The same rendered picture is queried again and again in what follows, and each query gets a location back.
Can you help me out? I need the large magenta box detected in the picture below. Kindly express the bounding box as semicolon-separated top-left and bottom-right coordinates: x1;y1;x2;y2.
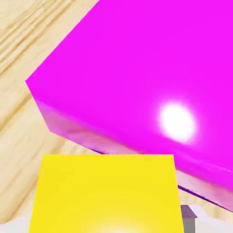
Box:
25;0;233;213

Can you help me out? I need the small yellow cube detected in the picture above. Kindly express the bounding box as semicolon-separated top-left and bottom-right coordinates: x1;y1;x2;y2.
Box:
28;154;185;233

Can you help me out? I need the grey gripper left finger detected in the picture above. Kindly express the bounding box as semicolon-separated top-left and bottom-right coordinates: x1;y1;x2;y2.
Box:
0;214;31;233

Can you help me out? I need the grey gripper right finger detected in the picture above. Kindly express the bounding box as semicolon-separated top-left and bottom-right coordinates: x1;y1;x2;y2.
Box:
180;204;233;233

